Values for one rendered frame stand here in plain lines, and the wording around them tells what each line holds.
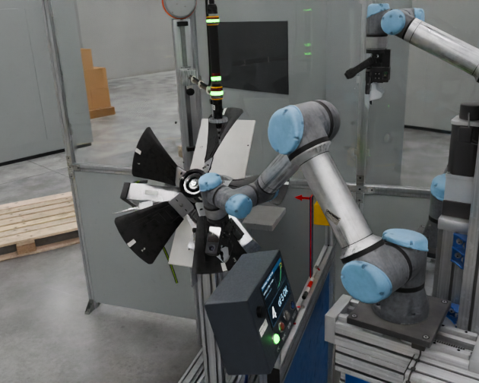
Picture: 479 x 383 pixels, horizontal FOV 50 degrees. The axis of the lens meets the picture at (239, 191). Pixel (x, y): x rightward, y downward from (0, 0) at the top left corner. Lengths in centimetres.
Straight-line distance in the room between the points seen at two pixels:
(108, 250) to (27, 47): 453
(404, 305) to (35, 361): 234
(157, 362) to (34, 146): 499
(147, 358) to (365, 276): 202
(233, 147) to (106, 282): 153
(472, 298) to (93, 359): 219
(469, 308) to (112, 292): 241
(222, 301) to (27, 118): 647
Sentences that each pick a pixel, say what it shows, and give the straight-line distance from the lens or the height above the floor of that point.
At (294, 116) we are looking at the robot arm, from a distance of 130.
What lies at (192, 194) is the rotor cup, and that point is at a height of 119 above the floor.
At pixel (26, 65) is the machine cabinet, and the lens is 744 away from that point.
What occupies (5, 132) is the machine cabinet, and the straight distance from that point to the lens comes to 739.
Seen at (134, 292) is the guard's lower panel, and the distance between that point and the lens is 340.
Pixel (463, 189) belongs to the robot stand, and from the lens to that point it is 158.
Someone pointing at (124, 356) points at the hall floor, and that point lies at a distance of 316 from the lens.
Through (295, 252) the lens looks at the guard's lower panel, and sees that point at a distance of 281.
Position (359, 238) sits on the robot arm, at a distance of 131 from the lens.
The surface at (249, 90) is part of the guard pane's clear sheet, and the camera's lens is 263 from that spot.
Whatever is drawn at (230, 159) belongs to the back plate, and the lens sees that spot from 229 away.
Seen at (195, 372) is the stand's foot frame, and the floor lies 8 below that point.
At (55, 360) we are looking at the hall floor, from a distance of 326.
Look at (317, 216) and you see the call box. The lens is 215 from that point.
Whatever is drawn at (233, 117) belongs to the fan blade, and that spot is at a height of 144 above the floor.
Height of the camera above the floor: 185
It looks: 20 degrees down
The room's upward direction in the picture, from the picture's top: 3 degrees counter-clockwise
